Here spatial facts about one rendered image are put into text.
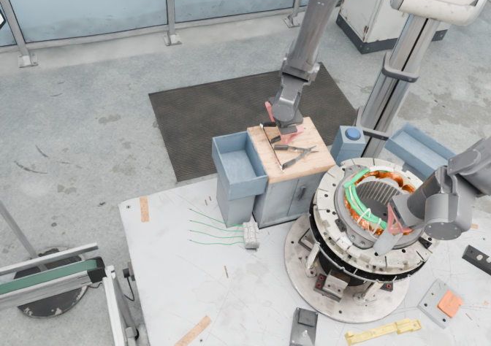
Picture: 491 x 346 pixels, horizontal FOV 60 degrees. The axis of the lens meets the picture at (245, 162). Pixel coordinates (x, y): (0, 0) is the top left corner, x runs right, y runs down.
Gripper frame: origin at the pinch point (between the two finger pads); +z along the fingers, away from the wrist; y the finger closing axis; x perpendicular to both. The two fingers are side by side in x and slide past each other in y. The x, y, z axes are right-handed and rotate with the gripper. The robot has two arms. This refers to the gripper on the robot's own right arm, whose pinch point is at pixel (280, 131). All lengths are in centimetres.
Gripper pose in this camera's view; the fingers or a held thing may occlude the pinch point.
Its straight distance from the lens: 121.1
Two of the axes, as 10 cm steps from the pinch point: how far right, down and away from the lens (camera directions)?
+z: -0.9, 6.0, 7.9
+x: 9.4, -2.1, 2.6
